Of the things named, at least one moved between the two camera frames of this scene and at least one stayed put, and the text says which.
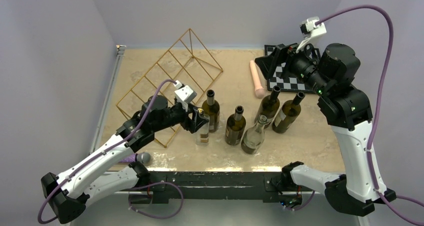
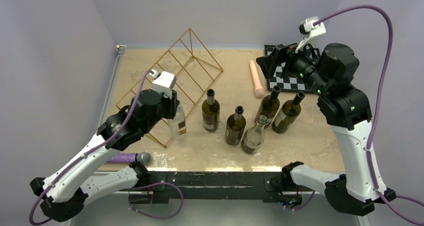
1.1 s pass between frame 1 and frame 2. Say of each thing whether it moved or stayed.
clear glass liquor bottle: moved
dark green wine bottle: stayed
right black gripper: stayed
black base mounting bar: stayed
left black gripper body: moved
